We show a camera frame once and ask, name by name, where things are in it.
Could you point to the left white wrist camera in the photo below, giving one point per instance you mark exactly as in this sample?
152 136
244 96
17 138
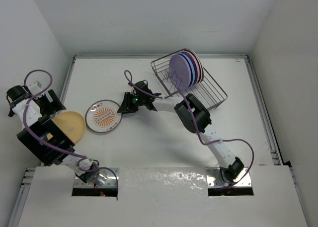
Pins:
35 88

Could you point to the purple plastic plate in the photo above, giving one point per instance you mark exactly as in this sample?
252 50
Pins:
181 71

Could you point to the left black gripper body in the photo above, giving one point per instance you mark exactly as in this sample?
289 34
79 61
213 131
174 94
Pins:
44 105

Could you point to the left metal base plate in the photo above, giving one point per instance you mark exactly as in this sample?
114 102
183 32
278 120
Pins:
106 179

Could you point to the white plate green rim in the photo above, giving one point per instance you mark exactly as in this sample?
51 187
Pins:
200 64

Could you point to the blue plastic plate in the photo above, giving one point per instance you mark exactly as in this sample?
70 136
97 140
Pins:
192 67

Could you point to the white plate orange sunburst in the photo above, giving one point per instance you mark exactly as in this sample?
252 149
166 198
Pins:
102 117

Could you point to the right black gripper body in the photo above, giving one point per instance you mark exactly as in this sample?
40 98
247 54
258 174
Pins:
141 100

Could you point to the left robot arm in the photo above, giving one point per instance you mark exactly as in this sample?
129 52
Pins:
47 141

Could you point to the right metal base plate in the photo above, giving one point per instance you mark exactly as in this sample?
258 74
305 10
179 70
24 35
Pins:
217 180

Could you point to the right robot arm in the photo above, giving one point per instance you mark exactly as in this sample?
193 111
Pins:
195 118

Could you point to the yellow plastic plate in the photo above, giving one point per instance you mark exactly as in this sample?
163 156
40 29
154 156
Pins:
72 124

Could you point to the metal base plate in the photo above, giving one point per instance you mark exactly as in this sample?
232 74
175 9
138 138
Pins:
217 180
106 179

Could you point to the pink plastic plate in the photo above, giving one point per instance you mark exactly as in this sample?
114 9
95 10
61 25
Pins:
198 65

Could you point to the white front cover board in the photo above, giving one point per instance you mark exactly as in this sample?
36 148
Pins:
163 197

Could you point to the metal wire dish rack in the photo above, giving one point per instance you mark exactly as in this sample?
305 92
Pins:
208 91

